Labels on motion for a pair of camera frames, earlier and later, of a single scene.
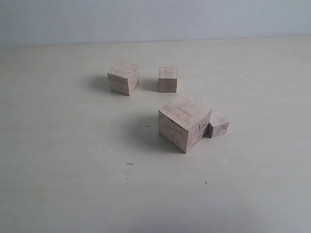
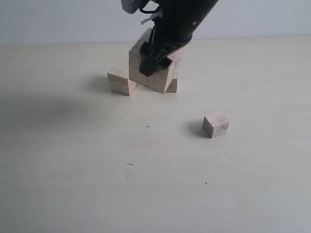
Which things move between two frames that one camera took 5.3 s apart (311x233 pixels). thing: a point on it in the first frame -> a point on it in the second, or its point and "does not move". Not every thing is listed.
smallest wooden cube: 218,124 does not move
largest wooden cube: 183,121 -> 158,81
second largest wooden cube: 124,77 does not move
